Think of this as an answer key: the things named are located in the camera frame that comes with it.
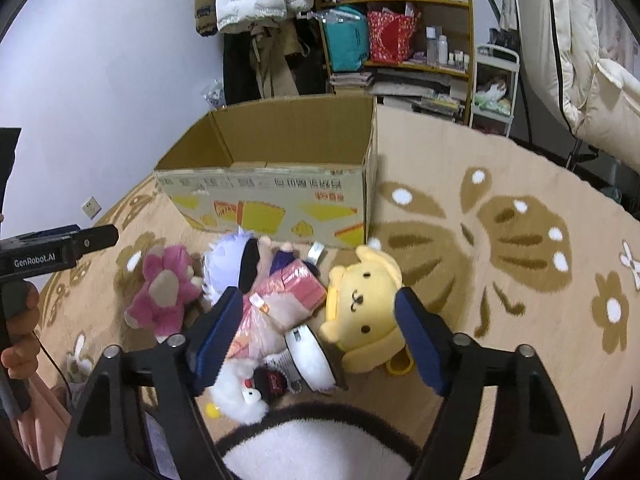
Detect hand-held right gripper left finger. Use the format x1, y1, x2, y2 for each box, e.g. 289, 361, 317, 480
56, 287, 246, 480

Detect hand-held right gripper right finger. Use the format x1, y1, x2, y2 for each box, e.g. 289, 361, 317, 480
392, 286, 586, 480

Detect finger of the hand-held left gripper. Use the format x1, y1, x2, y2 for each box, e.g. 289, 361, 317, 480
70, 224, 120, 262

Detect white-haired plush doll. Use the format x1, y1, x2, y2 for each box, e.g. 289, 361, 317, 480
201, 226, 322, 311

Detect yellow dog plush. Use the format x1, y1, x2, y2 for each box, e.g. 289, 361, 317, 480
319, 245, 417, 377

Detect pink snack packet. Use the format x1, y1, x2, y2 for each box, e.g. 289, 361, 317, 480
225, 260, 328, 361

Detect pink plush toy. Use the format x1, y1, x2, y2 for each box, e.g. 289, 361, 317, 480
124, 244, 203, 337

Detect cardboard box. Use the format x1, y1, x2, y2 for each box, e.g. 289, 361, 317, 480
152, 94, 379, 250

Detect person's left hand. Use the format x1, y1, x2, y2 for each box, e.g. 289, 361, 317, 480
0, 280, 42, 382

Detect white fluffy duck plush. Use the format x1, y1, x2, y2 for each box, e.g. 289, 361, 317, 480
205, 360, 271, 423

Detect small black plush toy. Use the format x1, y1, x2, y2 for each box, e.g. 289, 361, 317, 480
251, 367, 292, 403

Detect black flat panel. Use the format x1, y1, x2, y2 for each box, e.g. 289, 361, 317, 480
0, 127, 22, 211

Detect large black white plush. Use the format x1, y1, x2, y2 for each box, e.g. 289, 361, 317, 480
215, 400, 426, 480

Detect pink clothing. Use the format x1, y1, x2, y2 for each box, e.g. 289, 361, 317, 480
14, 385, 72, 472

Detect clear bag of toys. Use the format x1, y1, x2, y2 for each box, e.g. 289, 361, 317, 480
202, 80, 226, 111

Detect black hanging clothing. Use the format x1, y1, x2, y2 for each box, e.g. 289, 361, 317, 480
222, 32, 266, 108

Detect stack of magazines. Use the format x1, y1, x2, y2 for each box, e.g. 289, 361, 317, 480
375, 70, 467, 121

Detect white trolley cart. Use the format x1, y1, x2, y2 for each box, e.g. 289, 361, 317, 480
470, 44, 521, 138

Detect beige hanging trousers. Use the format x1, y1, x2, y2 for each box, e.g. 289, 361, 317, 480
250, 25, 312, 103

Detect stack of books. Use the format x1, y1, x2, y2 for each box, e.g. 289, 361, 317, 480
327, 70, 376, 95

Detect white cosmetic bottles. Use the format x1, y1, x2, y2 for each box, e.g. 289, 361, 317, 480
426, 26, 472, 71

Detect red patterned bag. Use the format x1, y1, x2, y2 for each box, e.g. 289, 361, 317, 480
367, 7, 421, 65

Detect teal bag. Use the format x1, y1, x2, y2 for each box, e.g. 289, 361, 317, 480
322, 6, 371, 73

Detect wooden shelf unit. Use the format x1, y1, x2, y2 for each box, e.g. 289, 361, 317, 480
315, 0, 476, 126

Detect white padded chair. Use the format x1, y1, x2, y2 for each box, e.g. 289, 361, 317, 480
507, 0, 640, 156

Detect black cable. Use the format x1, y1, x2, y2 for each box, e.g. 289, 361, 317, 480
37, 340, 69, 397

